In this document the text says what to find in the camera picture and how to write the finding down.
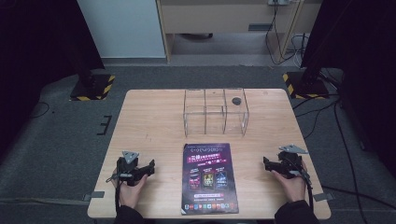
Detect white panel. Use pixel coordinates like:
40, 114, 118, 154
76, 0, 167, 60

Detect purple magazine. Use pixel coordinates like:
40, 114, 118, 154
180, 142, 240, 217

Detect person's left hand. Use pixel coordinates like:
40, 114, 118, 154
111, 167, 149, 210

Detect person's right hand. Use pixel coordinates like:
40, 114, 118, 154
270, 161, 309, 203

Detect thin black floor cable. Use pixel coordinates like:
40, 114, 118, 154
29, 101, 51, 119

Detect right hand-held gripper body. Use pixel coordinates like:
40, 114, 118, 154
276, 144, 310, 180

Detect black cables under desk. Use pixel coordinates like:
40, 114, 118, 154
264, 3, 310, 68

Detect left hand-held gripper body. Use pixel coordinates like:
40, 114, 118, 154
116, 150, 148, 188

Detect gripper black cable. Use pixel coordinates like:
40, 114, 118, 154
289, 155, 315, 210
105, 173, 126, 217

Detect clear acrylic rack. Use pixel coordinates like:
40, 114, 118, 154
182, 88, 250, 138

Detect black stand with striped base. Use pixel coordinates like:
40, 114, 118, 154
69, 46, 117, 102
282, 49, 331, 101

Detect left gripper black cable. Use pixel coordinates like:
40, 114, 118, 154
105, 173, 126, 217

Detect grey tape strip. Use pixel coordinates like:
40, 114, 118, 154
312, 192, 335, 203
82, 190, 106, 202

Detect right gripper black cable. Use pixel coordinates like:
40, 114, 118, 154
289, 155, 315, 210

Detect black curtain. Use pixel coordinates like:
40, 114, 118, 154
300, 0, 396, 179
0, 0, 106, 162

